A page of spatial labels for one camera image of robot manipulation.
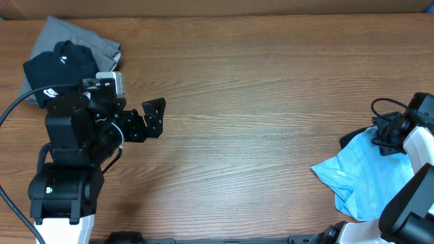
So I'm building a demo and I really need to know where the black garment under blue shirt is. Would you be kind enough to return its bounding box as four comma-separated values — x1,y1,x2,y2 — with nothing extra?
339,127,367,149

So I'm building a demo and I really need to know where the folded black Nike shirt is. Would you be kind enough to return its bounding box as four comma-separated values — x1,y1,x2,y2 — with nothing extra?
23,41,99,108

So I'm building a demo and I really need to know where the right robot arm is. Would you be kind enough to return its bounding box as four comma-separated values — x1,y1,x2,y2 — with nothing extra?
310,92,433,243

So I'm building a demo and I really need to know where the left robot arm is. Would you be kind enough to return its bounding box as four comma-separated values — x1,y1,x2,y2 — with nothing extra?
28,79,166,243

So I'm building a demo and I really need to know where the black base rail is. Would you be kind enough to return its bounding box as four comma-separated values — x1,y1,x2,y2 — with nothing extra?
91,231,323,244

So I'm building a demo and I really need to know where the light blue printed t-shirt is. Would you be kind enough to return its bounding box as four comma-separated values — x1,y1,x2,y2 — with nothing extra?
311,127,414,221

